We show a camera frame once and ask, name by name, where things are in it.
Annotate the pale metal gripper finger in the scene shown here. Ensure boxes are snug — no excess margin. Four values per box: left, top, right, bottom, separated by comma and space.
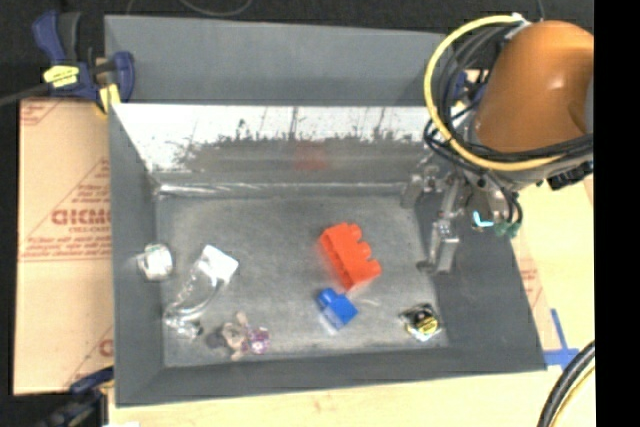
415, 202, 437, 272
433, 215, 462, 276

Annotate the orange-red toy brick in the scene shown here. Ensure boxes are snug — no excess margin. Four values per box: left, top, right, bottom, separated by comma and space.
317, 222, 384, 293

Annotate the black and yellow small object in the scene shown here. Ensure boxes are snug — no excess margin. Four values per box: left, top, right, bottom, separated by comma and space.
399, 303, 441, 342

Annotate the blue toy brick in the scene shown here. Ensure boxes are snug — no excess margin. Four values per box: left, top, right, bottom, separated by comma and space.
315, 287, 360, 331

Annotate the grey metal bin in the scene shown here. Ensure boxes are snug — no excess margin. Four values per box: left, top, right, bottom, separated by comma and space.
103, 14, 547, 407

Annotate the beige and purple small toy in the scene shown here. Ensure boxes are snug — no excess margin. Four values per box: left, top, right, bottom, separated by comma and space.
222, 311, 272, 362

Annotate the clear plastic bottle white cap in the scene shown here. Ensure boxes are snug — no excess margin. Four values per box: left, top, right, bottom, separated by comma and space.
163, 244, 241, 341

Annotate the small clear white cup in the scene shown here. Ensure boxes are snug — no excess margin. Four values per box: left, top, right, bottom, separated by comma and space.
136, 242, 175, 282

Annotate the brown cardboard board red print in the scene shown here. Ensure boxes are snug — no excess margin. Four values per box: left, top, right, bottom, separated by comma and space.
12, 97, 556, 397

